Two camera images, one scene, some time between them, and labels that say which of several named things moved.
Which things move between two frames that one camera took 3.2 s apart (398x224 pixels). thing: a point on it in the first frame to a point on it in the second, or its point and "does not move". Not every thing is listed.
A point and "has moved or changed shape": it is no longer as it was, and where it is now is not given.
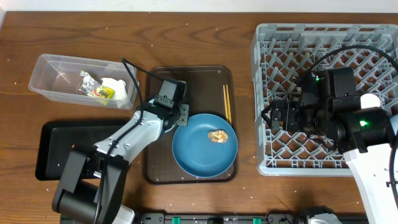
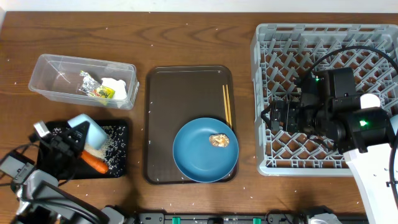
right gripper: (291, 107) does not move
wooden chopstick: (228, 104) does not move
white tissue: (118, 86) does not move
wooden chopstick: (225, 102) does not move
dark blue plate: (197, 155) has moved or changed shape
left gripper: (185, 121) to (56, 147)
